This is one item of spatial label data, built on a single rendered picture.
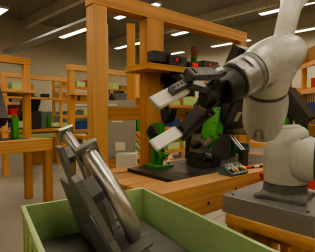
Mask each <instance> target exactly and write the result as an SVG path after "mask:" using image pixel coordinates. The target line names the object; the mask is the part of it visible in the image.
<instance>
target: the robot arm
mask: <svg viewBox="0 0 315 252"><path fill-rule="evenodd" d="M314 2H315V0H280V7H279V11H278V16H277V20H276V25H275V29H274V34H273V36H270V37H267V38H265V39H263V40H261V41H259V42H257V43H255V44H254V45H252V46H251V47H250V48H248V49H247V50H246V52H245V53H243V54H240V55H239V56H238V57H236V58H234V59H232V60H230V61H228V62H226V63H225V64H224V65H223V67H221V66H220V65H219V64H217V65H214V66H212V67H187V68H186V69H185V70H184V73H185V75H183V74H182V73H181V74H180V75H179V76H178V79H179V81H178V82H176V83H174V84H172V85H170V86H169V87H168V88H166V89H164V90H162V91H160V92H158V93H156V94H154V95H152V96H150V97H149V98H148V100H149V101H150V102H151V103H152V104H153V105H154V106H155V107H156V109H157V110H160V109H162V108H164V107H166V106H168V105H169V104H171V103H173V102H175V101H177V100H179V99H180V98H182V97H184V96H186V95H188V94H189V93H190V91H189V90H188V89H190V90H193V91H197V92H199V93H198V99H197V101H196V103H195V104H194V105H193V109H192V110H191V111H190V113H189V114H188V115H187V116H186V117H185V118H184V119H183V120H182V122H181V123H180V124H179V125H178V126H177V127H175V126H173V127H172V128H170V129H168V130H166V131H165V132H163V133H161V134H160V135H158V136H156V137H154V138H153V139H151V140H149V144H150V145H151V146H152V147H153V148H154V150H155V151H156V152H158V151H160V150H161V149H163V148H165V147H166V146H168V145H170V144H171V143H173V142H175V141H176V140H178V139H181V140H182V141H185V140H186V139H187V138H188V137H189V136H191V135H192V134H193V133H194V132H195V131H196V130H197V129H198V128H199V127H200V126H201V125H203V124H204V123H205V122H206V121H207V120H208V119H210V118H211V117H213V116H214V115H215V114H216V113H215V112H214V111H213V108H215V107H216V106H217V105H218V104H226V105H228V104H231V103H233V102H234V101H236V100H238V99H243V104H242V124H243V128H244V131H245V133H246V134H247V136H248V137H249V138H251V139H253V140H254V141H256V142H261V143H265V145H264V151H263V188H262V189H261V190H260V191H258V192H255V193H254V198H256V199H265V200H270V201H276V202H281V203H287V204H292V205H297V206H300V207H307V203H308V201H309V200H310V199H311V198H312V197H315V192H314V191H310V190H308V181H315V137H312V136H310V135H309V131H308V130H307V129H306V128H305V127H303V126H301V125H299V124H287V125H284V123H285V119H286V117H287V114H288V108H289V95H288V91H289V88H290V85H291V83H292V80H293V79H294V77H295V75H296V73H297V70H298V69H299V68H300V67H301V66H302V64H303V62H304V60H305V58H306V56H307V53H308V48H307V45H306V43H305V41H304V40H303V39H302V38H301V37H300V36H297V35H295V32H296V28H297V24H298V20H299V16H300V13H301V10H302V8H303V7H304V6H305V5H306V4H309V3H314ZM202 80H209V82H205V81H202ZM199 105H200V106H201V107H202V109H201V108H200V107H199Z"/></svg>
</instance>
